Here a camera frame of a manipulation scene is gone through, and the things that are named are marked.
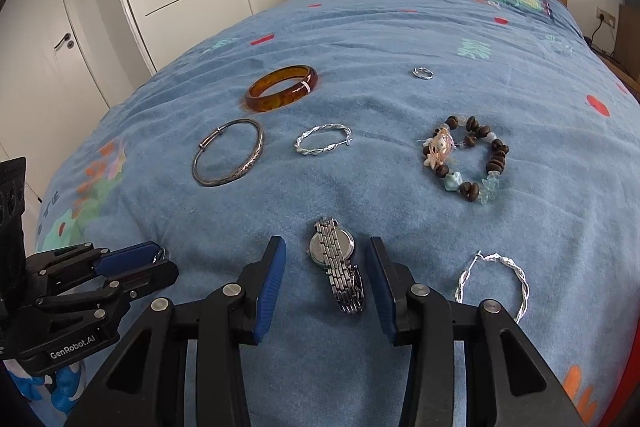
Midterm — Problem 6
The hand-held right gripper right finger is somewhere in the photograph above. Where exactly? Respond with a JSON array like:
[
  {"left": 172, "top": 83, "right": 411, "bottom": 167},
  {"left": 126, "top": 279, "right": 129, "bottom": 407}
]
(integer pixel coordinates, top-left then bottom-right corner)
[{"left": 368, "top": 236, "right": 586, "bottom": 427}]

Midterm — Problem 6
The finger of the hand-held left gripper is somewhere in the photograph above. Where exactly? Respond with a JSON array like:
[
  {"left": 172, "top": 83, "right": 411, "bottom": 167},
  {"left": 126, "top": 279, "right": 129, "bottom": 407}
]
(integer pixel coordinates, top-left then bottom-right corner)
[
  {"left": 25, "top": 242, "right": 167, "bottom": 282},
  {"left": 34, "top": 259, "right": 180, "bottom": 319}
]

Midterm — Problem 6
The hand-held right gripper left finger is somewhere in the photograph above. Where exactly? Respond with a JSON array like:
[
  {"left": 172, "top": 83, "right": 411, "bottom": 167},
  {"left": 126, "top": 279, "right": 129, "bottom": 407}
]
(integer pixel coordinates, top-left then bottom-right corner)
[{"left": 65, "top": 235, "right": 287, "bottom": 427}]

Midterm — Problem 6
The silver wristwatch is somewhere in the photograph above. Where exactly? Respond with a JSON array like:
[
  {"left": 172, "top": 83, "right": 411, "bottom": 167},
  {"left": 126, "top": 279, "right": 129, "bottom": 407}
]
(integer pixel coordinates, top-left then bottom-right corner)
[{"left": 306, "top": 217, "right": 367, "bottom": 314}]

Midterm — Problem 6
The brown beaded bracelet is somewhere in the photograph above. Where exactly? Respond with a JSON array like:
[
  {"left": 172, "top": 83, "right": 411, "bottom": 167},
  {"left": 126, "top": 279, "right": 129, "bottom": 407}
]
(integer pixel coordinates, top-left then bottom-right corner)
[{"left": 421, "top": 114, "right": 510, "bottom": 208}]

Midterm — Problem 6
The small twisted silver bracelet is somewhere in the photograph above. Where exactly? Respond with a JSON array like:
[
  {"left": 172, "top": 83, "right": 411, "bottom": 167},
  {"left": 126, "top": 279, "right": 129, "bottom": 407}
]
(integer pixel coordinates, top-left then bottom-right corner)
[{"left": 294, "top": 124, "right": 355, "bottom": 156}]

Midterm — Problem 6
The large twisted silver bracelet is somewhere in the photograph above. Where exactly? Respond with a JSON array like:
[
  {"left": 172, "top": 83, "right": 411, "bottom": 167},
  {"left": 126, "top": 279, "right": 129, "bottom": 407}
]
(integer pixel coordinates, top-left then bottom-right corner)
[{"left": 454, "top": 251, "right": 530, "bottom": 325}]

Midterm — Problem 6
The amber bangle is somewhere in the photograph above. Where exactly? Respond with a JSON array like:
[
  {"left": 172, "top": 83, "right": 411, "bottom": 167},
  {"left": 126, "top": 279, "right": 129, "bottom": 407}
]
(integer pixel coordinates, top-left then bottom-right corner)
[{"left": 245, "top": 64, "right": 319, "bottom": 112}]

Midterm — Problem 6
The blue printed blanket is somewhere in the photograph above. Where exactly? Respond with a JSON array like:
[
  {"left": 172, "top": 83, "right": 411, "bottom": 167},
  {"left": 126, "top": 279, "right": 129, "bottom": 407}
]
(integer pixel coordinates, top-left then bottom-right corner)
[{"left": 35, "top": 0, "right": 640, "bottom": 427}]

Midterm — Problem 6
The white door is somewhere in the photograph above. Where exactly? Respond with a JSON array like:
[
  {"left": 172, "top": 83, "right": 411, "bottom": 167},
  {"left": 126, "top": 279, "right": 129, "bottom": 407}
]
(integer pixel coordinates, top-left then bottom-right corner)
[{"left": 0, "top": 0, "right": 126, "bottom": 188}]

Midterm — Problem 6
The wooden drawer chest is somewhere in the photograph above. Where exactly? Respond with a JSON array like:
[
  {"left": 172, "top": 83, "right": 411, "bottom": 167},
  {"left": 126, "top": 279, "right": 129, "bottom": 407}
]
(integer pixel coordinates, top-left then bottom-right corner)
[{"left": 614, "top": 3, "right": 640, "bottom": 75}]

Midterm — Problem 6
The outlet cable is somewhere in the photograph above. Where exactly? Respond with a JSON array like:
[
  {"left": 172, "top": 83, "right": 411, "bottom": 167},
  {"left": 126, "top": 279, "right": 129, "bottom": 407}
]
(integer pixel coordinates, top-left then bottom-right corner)
[{"left": 582, "top": 19, "right": 608, "bottom": 55}]

